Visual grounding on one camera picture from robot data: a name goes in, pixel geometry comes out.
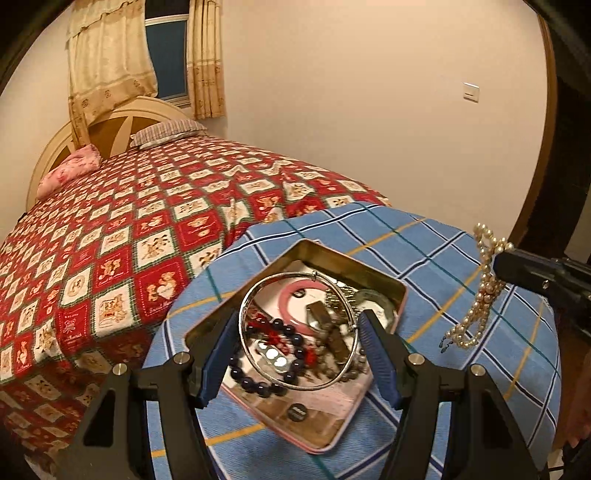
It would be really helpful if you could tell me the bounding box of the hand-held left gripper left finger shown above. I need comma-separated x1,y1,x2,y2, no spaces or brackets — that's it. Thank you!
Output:
69,310,241,480

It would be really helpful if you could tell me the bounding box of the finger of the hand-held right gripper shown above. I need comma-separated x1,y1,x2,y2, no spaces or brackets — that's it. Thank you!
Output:
549,290,591,343
493,248,591,298

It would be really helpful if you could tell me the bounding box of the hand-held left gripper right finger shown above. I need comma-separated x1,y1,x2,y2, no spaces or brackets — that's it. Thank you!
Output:
357,309,541,480

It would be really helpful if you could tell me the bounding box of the dark purple bead bracelet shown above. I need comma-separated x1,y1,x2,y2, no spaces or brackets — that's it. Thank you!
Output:
229,318,308,398

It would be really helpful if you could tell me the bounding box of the pearl necklace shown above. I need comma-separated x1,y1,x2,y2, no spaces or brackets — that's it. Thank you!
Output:
441,223,514,354

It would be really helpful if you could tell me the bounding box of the red knotted cord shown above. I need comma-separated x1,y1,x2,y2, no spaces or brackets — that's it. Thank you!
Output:
249,318,319,366

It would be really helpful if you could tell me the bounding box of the brown leather strap watch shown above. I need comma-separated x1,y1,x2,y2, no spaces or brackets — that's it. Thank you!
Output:
307,284,360,365

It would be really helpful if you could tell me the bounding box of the silver bangle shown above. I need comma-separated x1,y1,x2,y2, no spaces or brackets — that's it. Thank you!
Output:
238,271,365,392

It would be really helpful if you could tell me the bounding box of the pink metal tin box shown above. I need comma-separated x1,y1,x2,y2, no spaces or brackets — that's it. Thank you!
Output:
183,239,408,455

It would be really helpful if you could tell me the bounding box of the person's right hand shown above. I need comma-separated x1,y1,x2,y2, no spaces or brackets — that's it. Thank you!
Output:
566,355,591,457

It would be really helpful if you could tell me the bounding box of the green jade bangle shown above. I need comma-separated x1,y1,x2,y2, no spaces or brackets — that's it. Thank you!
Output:
353,288,399,331

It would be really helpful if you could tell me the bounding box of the pink bangle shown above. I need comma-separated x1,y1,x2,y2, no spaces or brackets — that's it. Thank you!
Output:
277,277,334,334

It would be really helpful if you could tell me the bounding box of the blue plaid cloth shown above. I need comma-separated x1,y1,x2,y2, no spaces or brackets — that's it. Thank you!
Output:
141,202,561,480

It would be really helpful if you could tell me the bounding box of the dark wooden door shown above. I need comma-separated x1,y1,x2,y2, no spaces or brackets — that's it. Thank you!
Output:
554,69,591,259

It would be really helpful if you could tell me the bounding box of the bed with red quilt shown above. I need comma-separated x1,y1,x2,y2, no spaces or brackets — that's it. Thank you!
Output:
0,134,391,462

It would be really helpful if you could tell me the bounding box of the striped pillow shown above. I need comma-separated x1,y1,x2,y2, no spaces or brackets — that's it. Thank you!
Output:
130,119,208,149

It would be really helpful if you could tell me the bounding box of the pink floral pillow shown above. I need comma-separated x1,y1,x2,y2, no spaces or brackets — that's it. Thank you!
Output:
36,144,103,200

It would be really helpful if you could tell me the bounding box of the cream wooden headboard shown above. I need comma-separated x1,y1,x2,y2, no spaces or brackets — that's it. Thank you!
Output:
25,95,185,210

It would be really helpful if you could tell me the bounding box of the narrow beige curtain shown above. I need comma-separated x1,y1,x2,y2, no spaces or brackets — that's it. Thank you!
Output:
187,0,228,120

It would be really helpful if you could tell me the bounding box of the window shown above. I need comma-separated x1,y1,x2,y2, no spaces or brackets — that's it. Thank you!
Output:
144,14,192,108

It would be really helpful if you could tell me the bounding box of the wide beige curtain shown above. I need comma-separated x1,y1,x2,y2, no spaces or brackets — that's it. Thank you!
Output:
65,0,160,144

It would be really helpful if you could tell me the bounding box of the silver disc bracelet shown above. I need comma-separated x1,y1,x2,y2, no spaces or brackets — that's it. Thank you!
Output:
255,342,290,371

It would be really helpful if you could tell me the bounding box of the wooden door frame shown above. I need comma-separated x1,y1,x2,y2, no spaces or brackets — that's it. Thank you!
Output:
510,18,557,245

